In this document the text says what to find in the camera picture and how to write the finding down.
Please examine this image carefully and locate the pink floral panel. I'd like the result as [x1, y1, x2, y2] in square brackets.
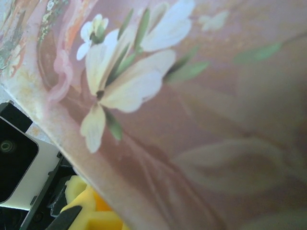
[0, 0, 307, 230]

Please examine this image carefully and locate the white and black camera box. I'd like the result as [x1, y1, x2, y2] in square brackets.
[0, 100, 60, 212]

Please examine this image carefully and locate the dark flat object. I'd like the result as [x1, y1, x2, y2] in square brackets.
[47, 205, 83, 230]

